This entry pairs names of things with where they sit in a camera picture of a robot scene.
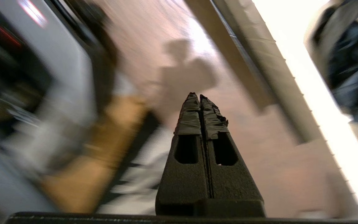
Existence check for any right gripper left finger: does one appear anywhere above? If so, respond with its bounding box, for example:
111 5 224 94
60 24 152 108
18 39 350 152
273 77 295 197
155 92 211 217

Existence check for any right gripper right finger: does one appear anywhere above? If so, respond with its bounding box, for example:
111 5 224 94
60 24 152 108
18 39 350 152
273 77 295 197
199 94 265 217

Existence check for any grey black robot base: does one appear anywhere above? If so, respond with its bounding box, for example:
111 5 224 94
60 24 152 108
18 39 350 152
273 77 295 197
0 0 119 218

